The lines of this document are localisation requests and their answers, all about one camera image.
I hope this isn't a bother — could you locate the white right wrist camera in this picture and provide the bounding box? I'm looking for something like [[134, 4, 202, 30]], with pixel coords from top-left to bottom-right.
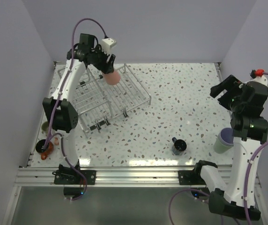
[[250, 69, 268, 86]]

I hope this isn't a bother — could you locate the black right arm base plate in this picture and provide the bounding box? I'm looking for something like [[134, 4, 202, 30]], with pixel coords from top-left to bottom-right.
[[178, 170, 206, 186]]

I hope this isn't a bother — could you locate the pink textured mug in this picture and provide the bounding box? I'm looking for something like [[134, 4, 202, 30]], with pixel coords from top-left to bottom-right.
[[52, 137, 59, 145]]

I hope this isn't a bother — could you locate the orange red mug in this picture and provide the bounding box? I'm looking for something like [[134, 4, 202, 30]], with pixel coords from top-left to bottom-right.
[[35, 139, 54, 160]]

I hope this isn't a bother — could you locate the lilac tumbler cup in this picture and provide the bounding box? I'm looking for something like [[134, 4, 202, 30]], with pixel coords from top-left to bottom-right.
[[218, 127, 234, 146]]

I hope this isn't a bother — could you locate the metal wire dish rack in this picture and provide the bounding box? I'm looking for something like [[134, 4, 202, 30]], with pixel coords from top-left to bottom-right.
[[58, 63, 152, 139]]

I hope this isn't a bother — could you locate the dark blue glazed mug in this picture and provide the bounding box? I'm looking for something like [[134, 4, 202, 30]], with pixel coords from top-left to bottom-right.
[[172, 137, 187, 156]]

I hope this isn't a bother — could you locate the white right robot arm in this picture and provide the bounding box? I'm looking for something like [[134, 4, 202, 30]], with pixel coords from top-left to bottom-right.
[[193, 75, 268, 222]]

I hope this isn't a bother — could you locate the grey beige mug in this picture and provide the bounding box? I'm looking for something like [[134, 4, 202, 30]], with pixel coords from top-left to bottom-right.
[[41, 121, 49, 133]]

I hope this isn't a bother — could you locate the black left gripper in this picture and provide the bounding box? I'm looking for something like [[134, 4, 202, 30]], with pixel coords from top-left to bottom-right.
[[90, 45, 115, 75]]

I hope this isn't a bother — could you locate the pink tumbler cup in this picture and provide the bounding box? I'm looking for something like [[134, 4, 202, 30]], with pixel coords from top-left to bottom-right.
[[103, 70, 121, 85]]

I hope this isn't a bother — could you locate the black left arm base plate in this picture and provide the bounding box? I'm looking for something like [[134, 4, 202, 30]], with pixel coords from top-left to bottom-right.
[[52, 169, 97, 185]]

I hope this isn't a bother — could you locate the light green tumbler cup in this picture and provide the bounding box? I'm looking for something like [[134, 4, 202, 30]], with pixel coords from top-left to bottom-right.
[[213, 137, 233, 154]]

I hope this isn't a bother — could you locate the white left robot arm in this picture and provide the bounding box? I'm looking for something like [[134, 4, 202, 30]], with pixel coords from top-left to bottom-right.
[[43, 34, 117, 184]]

